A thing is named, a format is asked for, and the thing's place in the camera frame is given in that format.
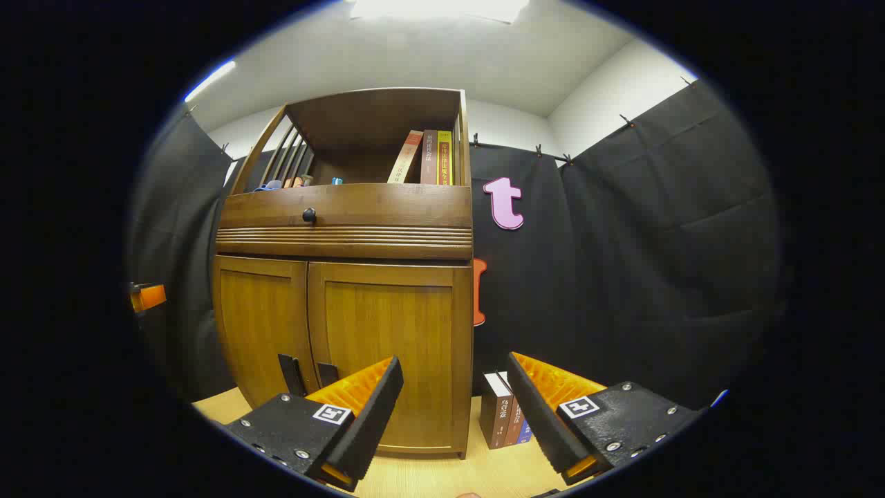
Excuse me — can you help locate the yellow book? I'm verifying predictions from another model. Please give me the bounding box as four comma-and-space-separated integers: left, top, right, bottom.
436, 131, 453, 186

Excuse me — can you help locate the beige book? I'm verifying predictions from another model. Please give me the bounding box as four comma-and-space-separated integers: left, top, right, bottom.
387, 130, 424, 185

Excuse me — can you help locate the dark brown book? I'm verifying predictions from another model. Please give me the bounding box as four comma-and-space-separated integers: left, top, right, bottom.
479, 371, 514, 450

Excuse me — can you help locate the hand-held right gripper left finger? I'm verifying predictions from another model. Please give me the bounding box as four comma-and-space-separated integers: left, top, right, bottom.
223, 356, 404, 493

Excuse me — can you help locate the ceiling strip light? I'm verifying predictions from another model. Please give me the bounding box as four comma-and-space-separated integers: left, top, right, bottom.
183, 59, 237, 103

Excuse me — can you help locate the wooden shoe cabinet door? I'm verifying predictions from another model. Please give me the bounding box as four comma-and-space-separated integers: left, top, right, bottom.
308, 261, 474, 455
213, 255, 320, 409

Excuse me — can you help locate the wooden double-door shoe cabinet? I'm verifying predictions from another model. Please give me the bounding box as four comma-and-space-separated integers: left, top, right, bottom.
211, 87, 475, 460

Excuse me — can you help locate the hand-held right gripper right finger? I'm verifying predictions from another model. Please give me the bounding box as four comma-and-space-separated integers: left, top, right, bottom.
506, 351, 707, 486

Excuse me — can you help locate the wooden drawer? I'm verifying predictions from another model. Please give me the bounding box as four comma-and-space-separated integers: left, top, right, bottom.
218, 183, 474, 230

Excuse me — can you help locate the ceiling light panel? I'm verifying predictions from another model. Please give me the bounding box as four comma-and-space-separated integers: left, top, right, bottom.
349, 0, 530, 25

